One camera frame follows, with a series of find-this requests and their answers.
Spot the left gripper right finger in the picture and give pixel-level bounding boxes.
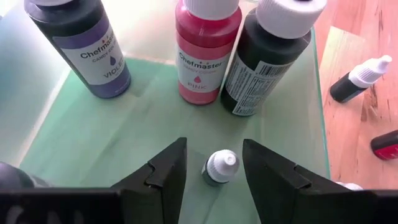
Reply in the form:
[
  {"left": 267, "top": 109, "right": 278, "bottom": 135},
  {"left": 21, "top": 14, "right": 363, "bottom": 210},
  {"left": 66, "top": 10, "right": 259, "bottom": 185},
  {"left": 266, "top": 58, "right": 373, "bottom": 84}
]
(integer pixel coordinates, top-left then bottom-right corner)
[{"left": 242, "top": 138, "right": 376, "bottom": 224}]

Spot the large violet Chefmaster bottle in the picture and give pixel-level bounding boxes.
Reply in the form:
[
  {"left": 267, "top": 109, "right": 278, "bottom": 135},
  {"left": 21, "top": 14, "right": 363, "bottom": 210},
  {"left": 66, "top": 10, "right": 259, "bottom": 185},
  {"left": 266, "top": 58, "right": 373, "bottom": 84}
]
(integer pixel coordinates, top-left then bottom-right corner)
[{"left": 24, "top": 0, "right": 132, "bottom": 100}]

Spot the small blue dropper bottle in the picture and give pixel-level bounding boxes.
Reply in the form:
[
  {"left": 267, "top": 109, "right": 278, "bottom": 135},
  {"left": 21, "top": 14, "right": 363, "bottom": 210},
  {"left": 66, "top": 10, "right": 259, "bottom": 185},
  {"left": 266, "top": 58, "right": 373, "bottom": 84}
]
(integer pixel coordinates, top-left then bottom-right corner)
[{"left": 329, "top": 54, "right": 394, "bottom": 104}]

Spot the small red dropper bottle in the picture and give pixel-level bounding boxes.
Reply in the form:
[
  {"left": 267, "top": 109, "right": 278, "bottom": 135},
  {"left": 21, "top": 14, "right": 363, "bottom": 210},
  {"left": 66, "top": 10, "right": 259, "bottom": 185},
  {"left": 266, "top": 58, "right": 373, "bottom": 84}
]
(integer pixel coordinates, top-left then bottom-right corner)
[{"left": 369, "top": 129, "right": 398, "bottom": 161}]

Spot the large black Chefmaster bottle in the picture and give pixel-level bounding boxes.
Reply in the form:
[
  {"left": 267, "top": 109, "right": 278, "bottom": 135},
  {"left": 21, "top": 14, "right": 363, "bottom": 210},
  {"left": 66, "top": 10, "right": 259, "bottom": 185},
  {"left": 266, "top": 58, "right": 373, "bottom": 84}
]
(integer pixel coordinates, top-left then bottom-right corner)
[{"left": 220, "top": 0, "right": 328, "bottom": 117}]

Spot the teal translucent plastic bin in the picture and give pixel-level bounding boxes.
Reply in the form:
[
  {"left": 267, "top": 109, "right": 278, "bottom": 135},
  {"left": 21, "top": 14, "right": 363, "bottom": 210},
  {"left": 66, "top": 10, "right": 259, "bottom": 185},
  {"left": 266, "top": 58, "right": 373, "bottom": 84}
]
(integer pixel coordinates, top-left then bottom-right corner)
[{"left": 0, "top": 0, "right": 331, "bottom": 224}]

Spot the large pink Chefmaster bottle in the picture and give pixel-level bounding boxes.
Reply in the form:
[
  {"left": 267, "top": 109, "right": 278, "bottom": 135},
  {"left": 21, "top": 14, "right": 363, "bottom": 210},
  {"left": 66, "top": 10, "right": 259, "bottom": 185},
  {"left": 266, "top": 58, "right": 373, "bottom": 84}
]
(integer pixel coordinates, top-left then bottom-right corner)
[{"left": 174, "top": 0, "right": 243, "bottom": 106}]

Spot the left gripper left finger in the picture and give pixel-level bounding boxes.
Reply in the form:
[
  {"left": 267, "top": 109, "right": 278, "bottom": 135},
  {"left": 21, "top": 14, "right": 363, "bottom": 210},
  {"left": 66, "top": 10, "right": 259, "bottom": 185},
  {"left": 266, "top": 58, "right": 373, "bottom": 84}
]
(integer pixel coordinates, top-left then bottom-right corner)
[{"left": 110, "top": 136, "right": 188, "bottom": 224}]

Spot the small maroon dropper bottle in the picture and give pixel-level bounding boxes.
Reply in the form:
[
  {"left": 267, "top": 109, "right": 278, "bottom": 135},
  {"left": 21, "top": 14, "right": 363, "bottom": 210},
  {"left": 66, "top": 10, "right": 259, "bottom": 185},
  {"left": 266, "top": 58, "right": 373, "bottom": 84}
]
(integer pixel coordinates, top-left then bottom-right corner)
[{"left": 201, "top": 149, "right": 241, "bottom": 187}]

